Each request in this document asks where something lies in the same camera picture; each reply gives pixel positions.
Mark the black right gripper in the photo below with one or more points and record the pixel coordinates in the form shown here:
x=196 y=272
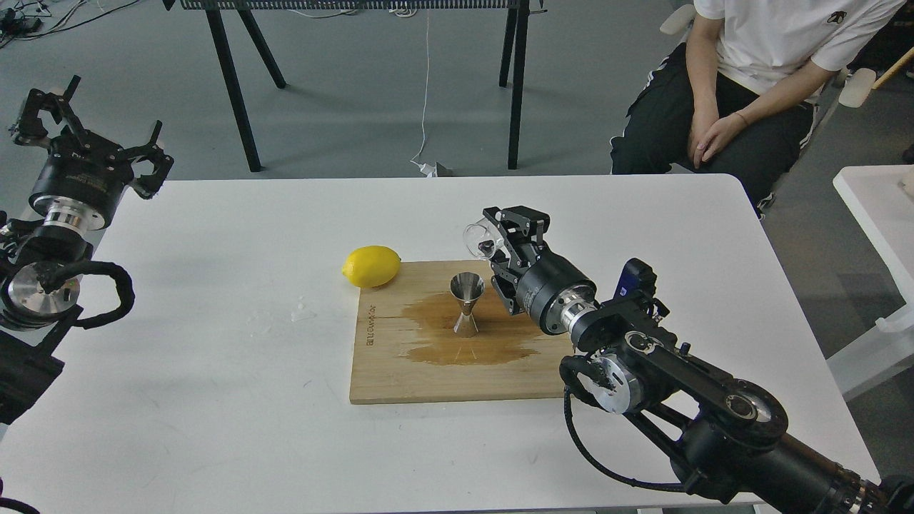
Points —
x=534 y=280

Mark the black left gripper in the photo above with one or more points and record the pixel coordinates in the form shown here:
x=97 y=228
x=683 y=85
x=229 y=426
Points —
x=78 y=182

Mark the clear glass measuring cup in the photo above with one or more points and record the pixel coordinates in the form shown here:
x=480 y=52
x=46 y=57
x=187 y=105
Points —
x=486 y=240

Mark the steel double jigger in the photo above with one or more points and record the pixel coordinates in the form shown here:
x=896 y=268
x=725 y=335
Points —
x=466 y=288

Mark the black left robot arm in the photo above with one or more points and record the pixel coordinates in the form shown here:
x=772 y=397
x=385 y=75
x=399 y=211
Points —
x=44 y=259

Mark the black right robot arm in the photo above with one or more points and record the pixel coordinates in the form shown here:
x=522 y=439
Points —
x=723 y=435

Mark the yellow lemon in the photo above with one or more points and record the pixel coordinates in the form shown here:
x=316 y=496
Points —
x=371 y=266

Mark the wooden cutting board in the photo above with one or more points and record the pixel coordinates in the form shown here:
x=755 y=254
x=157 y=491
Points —
x=405 y=349

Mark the seated person white shirt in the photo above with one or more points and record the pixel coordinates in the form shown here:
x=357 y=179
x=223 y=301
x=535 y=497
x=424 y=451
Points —
x=739 y=94

